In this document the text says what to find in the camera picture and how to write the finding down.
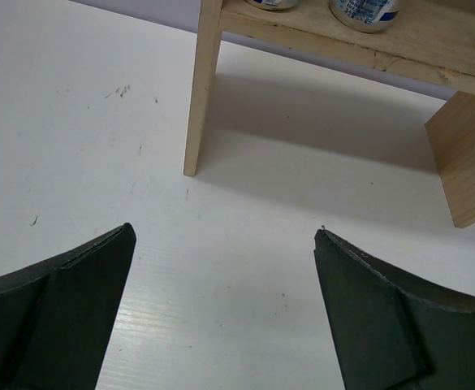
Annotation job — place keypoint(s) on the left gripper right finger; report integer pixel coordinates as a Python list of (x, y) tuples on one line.
[(392, 329)]

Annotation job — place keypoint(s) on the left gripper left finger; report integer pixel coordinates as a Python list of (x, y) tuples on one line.
[(57, 315)]

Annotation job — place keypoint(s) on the silver can red tab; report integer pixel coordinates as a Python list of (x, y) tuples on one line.
[(366, 16)]

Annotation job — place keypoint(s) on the blue silver energy can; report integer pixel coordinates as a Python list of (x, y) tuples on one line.
[(274, 5)]

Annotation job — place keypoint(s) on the wooden three-tier shelf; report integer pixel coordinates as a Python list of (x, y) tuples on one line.
[(431, 41)]

